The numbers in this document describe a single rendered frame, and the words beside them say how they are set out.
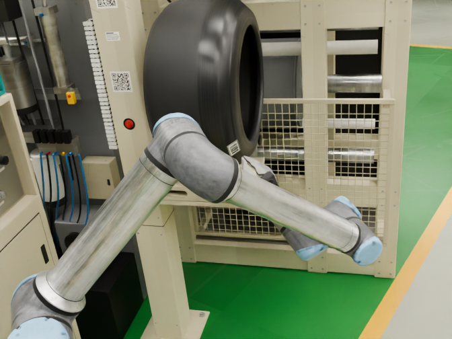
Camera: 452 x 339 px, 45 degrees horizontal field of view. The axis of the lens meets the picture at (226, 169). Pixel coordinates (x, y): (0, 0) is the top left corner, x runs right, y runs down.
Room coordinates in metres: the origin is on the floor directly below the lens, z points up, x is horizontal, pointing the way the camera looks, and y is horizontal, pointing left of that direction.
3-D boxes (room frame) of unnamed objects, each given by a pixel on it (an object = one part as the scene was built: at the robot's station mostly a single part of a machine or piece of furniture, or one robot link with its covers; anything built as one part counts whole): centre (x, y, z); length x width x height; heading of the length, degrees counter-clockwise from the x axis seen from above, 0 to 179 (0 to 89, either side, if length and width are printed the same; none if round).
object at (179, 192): (1.74, 0.10, 0.84); 0.36 x 0.09 x 0.06; 73
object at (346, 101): (2.12, -0.25, 0.65); 0.90 x 0.02 x 0.70; 73
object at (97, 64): (1.92, 0.40, 1.19); 0.05 x 0.04 x 0.48; 163
